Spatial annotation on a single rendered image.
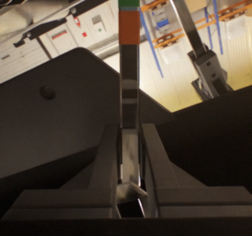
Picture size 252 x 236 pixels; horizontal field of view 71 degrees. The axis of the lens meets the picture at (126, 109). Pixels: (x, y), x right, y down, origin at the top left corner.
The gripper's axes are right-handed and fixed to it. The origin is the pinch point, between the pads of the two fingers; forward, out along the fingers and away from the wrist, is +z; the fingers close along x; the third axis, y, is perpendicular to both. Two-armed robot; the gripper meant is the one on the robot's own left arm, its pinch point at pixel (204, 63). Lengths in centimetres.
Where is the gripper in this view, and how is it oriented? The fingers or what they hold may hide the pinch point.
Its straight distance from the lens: 28.2
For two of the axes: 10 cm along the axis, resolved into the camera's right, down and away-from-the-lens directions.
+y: -8.0, 5.2, 3.1
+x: -1.6, -6.8, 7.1
